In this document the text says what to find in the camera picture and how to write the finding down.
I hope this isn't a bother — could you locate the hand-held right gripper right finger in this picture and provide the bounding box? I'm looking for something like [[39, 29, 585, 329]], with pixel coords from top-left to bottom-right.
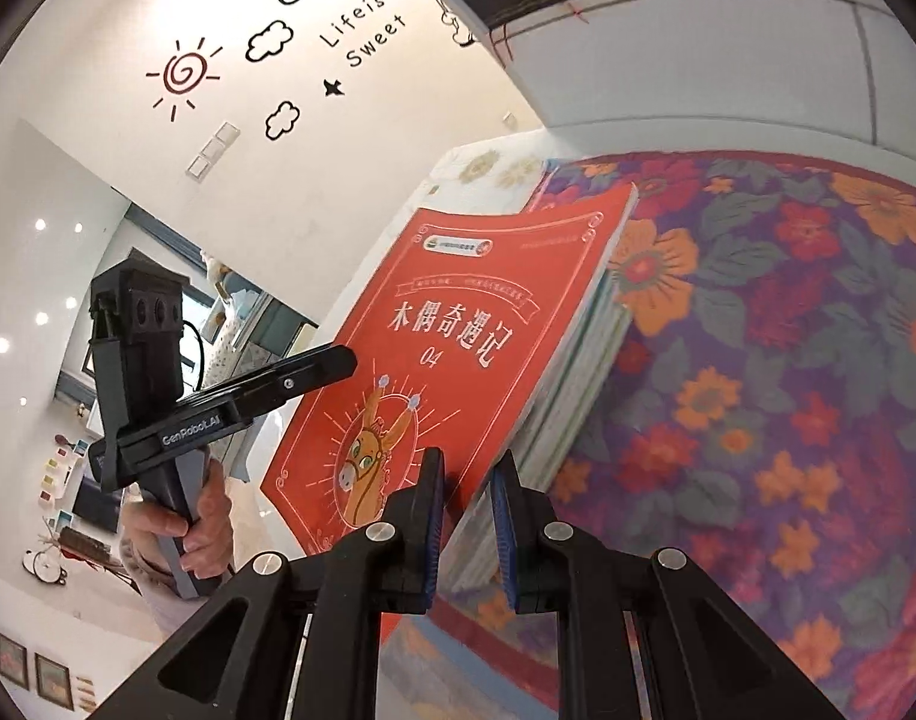
[[490, 448, 845, 720]]

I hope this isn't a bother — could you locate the black outline cloud decal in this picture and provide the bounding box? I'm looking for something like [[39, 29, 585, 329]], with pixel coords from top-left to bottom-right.
[[245, 19, 295, 65]]

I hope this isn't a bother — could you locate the white bookshelf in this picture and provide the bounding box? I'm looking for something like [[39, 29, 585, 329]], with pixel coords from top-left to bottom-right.
[[383, 0, 916, 158]]

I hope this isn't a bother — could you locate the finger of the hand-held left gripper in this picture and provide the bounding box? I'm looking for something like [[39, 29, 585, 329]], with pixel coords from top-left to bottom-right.
[[233, 345, 358, 422]]

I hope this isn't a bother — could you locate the red book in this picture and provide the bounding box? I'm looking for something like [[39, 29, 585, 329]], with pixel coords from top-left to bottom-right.
[[259, 181, 640, 653]]

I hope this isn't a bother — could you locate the floral quilted mat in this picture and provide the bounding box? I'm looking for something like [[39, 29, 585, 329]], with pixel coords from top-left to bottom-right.
[[428, 154, 916, 720]]

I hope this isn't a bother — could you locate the person's left hand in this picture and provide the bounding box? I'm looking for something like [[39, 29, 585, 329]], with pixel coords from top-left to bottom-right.
[[120, 456, 236, 580]]

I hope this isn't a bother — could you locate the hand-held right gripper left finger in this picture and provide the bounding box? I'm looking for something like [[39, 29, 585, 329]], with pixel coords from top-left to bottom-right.
[[116, 446, 449, 720]]

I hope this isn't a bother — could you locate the black wall lettering decal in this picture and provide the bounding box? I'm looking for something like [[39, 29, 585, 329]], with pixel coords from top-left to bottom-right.
[[319, 0, 412, 70]]

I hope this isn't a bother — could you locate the framed picture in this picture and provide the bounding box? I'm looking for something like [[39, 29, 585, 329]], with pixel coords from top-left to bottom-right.
[[0, 630, 31, 691], [34, 652, 75, 711]]

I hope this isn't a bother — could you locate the stack of thin books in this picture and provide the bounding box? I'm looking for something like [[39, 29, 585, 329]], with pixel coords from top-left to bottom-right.
[[435, 281, 635, 593]]

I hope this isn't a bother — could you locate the black cable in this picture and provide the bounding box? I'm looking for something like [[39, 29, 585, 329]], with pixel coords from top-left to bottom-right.
[[179, 319, 213, 391]]

